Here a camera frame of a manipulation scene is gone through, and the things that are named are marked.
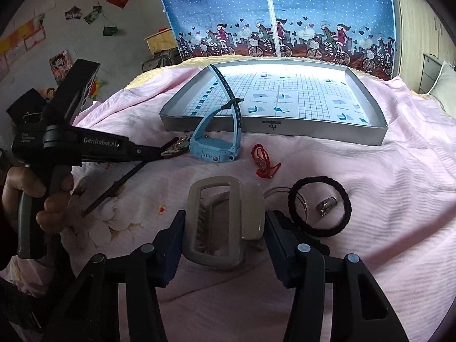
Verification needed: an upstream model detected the beige plastic hair claw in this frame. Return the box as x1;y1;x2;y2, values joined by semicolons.
182;176;265;270

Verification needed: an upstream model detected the person's left hand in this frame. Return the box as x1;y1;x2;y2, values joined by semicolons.
1;167;74;234

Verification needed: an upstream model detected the sparkly crystal brooch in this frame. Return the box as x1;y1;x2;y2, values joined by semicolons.
161;136;190;158

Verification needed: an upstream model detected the silver metal ring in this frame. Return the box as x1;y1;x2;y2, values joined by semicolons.
316;196;339;218

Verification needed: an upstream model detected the red string cord bracelet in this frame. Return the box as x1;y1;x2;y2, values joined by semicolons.
250;143;282;179

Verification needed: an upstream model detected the blue fabric wardrobe cover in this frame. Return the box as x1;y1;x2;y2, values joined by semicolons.
161;0;396;80

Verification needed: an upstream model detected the green hanging wall pouch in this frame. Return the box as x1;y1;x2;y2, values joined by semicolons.
102;26;119;36

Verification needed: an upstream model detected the dark suitcase bag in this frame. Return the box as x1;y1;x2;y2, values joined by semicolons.
141;47;182;73

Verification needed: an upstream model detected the pink bed sheet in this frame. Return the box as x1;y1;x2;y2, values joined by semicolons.
63;77;455;341

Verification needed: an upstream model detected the wooden wardrobe cabinet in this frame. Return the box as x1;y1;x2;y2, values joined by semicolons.
394;0;455;93

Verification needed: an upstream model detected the grey shallow tray box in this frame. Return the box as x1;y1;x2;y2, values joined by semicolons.
160;59;388;146

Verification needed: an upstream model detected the white pillow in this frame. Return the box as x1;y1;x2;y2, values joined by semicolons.
428;61;456;118

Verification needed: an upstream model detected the wall certificates cluster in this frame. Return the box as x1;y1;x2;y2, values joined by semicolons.
1;0;56;80

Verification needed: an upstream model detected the cartoon anime wall poster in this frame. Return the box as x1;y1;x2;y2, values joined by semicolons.
49;50;73;86

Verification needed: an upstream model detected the grey bedside drawer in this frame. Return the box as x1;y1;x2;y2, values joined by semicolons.
419;53;442;94

